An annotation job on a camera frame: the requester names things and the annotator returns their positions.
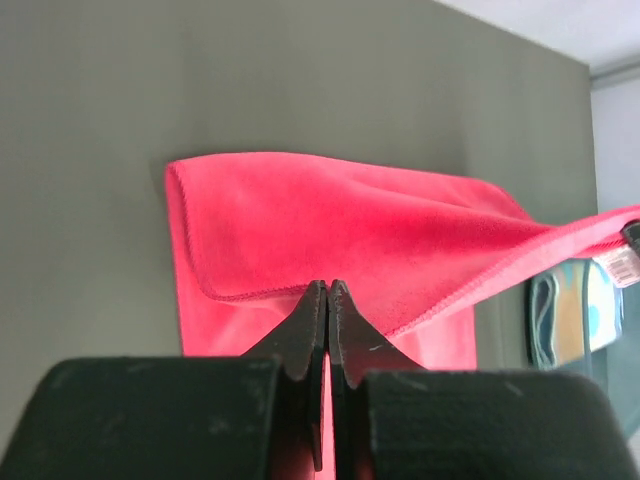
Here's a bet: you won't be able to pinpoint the pink towel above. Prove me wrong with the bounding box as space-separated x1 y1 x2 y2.
164 151 640 471

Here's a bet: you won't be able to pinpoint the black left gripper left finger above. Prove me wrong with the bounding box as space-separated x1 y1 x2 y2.
1 281 327 479

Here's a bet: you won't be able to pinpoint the blue polka dot towel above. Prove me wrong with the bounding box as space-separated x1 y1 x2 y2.
528 259 623 370

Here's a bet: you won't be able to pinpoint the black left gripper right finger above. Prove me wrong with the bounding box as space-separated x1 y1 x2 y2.
327 281 639 479

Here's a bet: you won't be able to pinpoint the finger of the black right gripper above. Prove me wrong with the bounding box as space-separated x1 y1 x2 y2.
620 220 640 258

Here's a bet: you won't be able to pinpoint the right aluminium frame post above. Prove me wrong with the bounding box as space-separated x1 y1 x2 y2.
590 61 639 90

